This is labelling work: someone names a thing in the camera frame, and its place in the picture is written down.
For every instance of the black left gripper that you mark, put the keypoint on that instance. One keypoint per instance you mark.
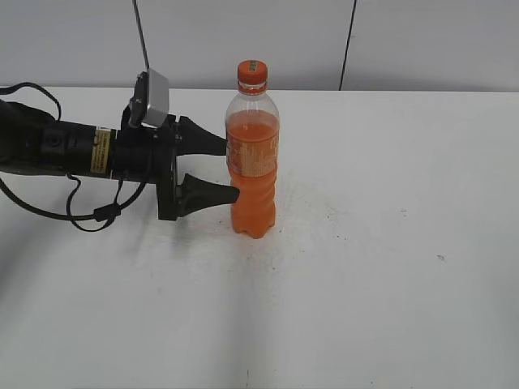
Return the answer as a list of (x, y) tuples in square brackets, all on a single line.
[(148, 155)]

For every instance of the orange drink plastic bottle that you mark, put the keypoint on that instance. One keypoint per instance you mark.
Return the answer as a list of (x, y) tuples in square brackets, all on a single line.
[(252, 127)]

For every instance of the orange bottle cap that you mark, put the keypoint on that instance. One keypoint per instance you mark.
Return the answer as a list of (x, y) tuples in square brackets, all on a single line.
[(252, 72)]

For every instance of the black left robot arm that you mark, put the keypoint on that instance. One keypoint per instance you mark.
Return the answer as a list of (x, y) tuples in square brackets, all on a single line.
[(33, 143)]

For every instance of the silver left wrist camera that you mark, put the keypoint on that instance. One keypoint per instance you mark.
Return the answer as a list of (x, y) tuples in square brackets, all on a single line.
[(149, 104)]

